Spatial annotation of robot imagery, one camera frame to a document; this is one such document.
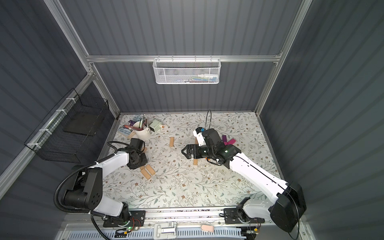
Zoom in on magenta building block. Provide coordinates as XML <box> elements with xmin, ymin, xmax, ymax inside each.
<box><xmin>227</xmin><ymin>139</ymin><xmax>236</xmax><ymax>145</ymax></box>

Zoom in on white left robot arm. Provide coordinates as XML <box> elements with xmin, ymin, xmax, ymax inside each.
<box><xmin>54</xmin><ymin>138</ymin><xmax>148</xmax><ymax>222</ymax></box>

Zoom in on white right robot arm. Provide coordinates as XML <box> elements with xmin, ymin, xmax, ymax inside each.
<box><xmin>181</xmin><ymin>127</ymin><xmax>307</xmax><ymax>233</ymax></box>

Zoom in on white pen cup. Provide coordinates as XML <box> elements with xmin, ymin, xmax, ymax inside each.
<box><xmin>133</xmin><ymin>122</ymin><xmax>151</xmax><ymax>141</ymax></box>

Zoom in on blue book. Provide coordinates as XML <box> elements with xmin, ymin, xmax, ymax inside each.
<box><xmin>117</xmin><ymin>115</ymin><xmax>141</xmax><ymax>137</ymax></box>

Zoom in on pale green small box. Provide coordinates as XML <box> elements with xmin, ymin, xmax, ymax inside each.
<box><xmin>149</xmin><ymin>119</ymin><xmax>165</xmax><ymax>133</ymax></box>

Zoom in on pink eraser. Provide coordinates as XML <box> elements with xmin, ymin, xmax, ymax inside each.
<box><xmin>201</xmin><ymin>224</ymin><xmax>215</xmax><ymax>233</ymax></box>

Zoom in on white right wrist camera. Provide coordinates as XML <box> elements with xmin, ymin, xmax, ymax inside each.
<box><xmin>193</xmin><ymin>127</ymin><xmax>206</xmax><ymax>147</ymax></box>

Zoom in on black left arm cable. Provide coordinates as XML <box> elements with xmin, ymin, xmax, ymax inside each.
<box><xmin>53</xmin><ymin>140</ymin><xmax>133</xmax><ymax>240</ymax></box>

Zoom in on black wire mesh basket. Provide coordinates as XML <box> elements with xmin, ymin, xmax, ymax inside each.
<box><xmin>25</xmin><ymin>91</ymin><xmax>110</xmax><ymax>164</ymax></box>

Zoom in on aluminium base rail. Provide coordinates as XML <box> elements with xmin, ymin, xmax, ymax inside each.
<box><xmin>59</xmin><ymin>205</ymin><xmax>301</xmax><ymax>240</ymax></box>

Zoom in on white wire mesh basket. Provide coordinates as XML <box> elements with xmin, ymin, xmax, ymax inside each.
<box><xmin>153</xmin><ymin>59</ymin><xmax>222</xmax><ymax>85</ymax></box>

